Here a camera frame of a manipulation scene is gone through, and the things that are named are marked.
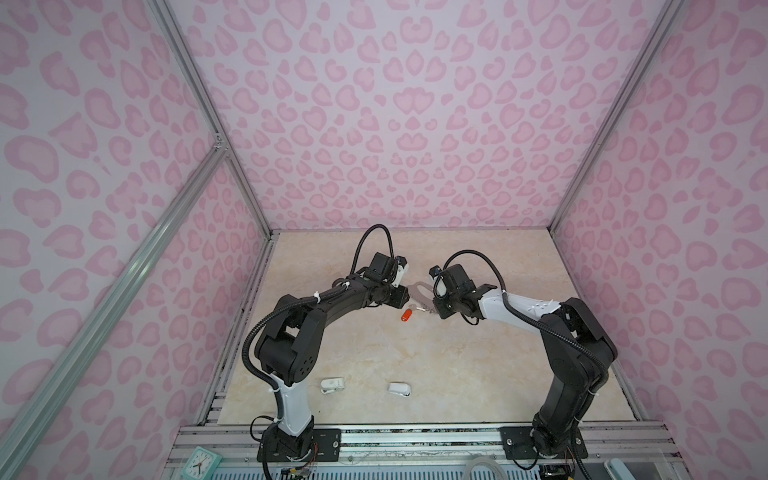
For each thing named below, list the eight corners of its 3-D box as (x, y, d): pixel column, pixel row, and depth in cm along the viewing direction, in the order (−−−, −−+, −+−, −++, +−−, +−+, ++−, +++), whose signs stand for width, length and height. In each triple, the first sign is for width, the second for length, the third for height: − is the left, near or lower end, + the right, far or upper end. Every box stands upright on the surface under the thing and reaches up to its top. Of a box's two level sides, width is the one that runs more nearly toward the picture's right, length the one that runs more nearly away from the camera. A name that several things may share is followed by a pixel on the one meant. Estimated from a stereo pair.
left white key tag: (322, 393, 84) (319, 389, 81) (323, 383, 85) (320, 378, 82) (343, 393, 84) (341, 389, 81) (344, 383, 85) (343, 378, 82)
